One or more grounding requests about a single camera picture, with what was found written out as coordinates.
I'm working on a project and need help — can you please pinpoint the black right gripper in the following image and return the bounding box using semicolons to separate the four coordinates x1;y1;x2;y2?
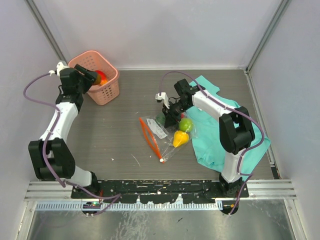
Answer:
161;99;191;129

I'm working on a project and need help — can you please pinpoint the red yellow fake mango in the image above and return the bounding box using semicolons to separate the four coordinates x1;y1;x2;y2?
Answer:
95;70;108;86

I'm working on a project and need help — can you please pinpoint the clear zip top bag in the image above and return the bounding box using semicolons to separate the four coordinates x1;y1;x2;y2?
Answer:
139;112;198;164

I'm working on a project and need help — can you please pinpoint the brown fake kiwi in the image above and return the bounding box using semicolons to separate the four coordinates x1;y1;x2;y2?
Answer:
92;72;102;86

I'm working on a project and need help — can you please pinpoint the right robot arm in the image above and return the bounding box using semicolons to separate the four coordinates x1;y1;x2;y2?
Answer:
155;79;255;197

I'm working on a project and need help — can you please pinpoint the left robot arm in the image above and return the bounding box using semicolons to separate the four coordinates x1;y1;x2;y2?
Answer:
28;61;101;198

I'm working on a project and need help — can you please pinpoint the dark green fake avocado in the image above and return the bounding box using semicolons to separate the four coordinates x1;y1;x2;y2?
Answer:
155;112;166;125

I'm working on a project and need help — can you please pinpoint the green fake apple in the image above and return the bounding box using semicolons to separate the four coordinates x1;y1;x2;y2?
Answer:
178;117;194;133

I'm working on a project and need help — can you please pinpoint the yellow fake pear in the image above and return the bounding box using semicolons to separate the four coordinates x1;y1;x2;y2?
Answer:
172;130;189;148

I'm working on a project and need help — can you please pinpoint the pink plastic basket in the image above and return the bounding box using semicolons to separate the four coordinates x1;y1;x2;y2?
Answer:
68;50;120;106

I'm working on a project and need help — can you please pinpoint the teal t-shirt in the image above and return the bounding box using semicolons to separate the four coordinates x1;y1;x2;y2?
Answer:
186;75;271;174

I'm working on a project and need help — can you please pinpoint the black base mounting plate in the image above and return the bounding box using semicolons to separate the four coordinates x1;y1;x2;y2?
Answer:
71;179;250;205

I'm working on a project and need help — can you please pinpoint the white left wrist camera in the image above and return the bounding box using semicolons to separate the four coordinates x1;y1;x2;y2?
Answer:
55;61;69;77

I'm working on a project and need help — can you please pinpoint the white slotted cable duct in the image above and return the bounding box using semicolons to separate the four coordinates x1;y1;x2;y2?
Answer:
35;201;223;211

